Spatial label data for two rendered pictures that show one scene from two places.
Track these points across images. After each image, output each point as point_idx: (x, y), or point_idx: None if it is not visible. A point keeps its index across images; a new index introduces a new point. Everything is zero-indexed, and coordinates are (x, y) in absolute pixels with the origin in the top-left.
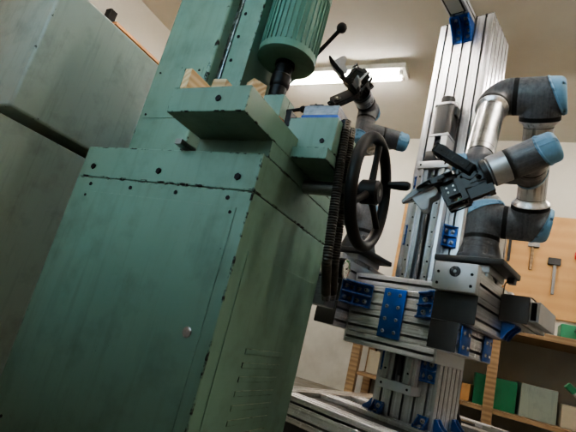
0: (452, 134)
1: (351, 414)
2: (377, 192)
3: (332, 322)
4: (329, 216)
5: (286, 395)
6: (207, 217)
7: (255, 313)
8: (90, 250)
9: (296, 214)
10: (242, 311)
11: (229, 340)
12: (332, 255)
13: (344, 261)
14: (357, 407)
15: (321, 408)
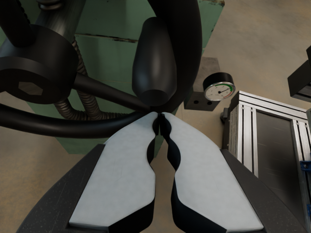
0: None
1: (253, 159)
2: (9, 91)
3: (291, 95)
4: None
5: (157, 135)
6: None
7: (73, 105)
8: None
9: (83, 25)
10: (52, 104)
11: (52, 114)
12: (65, 116)
13: (209, 85)
14: (297, 152)
15: (237, 139)
